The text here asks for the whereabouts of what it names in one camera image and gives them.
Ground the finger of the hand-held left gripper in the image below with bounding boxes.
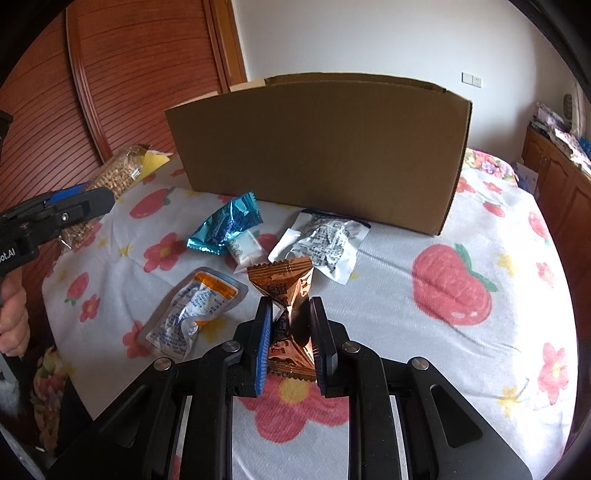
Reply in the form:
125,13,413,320
50,186,117,237
28,183,91,209

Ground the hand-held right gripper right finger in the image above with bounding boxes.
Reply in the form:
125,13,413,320
308,296,532,480

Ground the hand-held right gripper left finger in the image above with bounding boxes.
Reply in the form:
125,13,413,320
46,298,274,480

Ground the clear cracker packet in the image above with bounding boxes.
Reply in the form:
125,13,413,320
60,144,153,250

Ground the copper foil snack packet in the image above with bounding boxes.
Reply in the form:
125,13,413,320
247,257,319,381

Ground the brown cardboard box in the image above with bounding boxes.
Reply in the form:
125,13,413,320
165,71,474,236

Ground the person's left hand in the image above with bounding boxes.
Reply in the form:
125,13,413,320
0,271,31,357

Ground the yellow plush toy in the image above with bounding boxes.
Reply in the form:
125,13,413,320
139,150,169,181

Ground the clear packet with orange label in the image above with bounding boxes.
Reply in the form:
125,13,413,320
144,267,249,361

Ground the small white packet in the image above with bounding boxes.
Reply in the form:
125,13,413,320
226,231,264,274

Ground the white packet with black print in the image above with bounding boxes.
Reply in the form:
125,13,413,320
268,209,371,286

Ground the teal foil snack packet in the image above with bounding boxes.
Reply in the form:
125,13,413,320
186,192,263,256

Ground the brown wooden wardrobe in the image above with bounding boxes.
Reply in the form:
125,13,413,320
0,0,247,278

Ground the strawberry print tablecloth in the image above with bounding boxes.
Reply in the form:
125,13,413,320
41,150,580,480

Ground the white paper bag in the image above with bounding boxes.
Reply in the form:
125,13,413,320
515,159,539,188

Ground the wooden side cabinet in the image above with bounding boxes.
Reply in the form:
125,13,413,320
522,124,591,278

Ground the patterned cloth bundle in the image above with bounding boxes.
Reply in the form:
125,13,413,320
551,127,591,176

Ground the stack of small boxes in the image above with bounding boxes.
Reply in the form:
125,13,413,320
536,102,566,131

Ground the round grey fan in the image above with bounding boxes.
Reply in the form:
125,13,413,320
561,92,581,134

